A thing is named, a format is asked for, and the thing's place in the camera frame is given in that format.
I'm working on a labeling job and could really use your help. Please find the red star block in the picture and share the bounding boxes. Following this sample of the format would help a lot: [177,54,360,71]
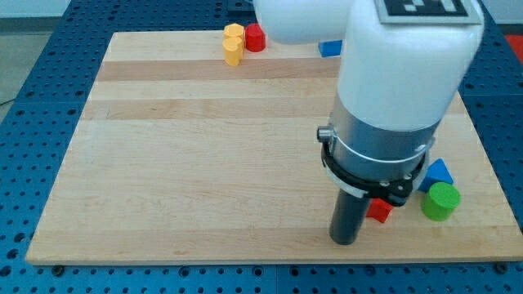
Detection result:
[366,198,394,223]

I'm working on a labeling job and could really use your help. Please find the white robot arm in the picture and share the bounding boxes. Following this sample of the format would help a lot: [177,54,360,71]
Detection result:
[253,0,485,181]

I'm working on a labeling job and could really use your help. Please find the wooden board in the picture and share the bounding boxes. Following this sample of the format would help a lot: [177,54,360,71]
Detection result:
[25,31,522,265]

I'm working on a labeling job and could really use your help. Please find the yellow hexagon block front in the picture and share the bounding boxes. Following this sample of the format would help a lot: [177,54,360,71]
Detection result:
[222,37,244,66]

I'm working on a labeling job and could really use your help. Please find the yellow hexagon block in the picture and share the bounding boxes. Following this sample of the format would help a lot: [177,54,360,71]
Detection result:
[222,37,244,66]
[223,23,245,40]

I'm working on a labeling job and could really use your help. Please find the red cylinder block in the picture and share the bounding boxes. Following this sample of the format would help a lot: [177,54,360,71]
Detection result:
[245,24,266,52]

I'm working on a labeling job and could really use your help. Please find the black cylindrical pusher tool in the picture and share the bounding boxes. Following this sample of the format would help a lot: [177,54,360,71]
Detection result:
[329,189,371,245]

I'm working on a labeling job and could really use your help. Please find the blue cube block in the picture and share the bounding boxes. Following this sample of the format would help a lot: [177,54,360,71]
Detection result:
[318,40,342,58]

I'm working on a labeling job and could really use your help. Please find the yellow hexagon block rear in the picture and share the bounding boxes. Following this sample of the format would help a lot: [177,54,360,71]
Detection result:
[223,23,245,40]

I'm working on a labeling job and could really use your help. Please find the blue triangle block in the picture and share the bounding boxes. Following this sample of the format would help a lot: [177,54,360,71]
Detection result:
[418,158,454,192]

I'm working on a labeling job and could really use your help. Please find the fiducial marker tag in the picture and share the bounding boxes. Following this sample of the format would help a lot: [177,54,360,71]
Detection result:
[374,0,482,25]

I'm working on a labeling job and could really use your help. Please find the green cylinder block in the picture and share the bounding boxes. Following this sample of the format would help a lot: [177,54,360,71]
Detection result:
[421,182,461,221]

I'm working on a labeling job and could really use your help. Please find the black mounting ring clamp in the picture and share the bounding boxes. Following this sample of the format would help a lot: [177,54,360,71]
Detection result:
[316,125,435,207]

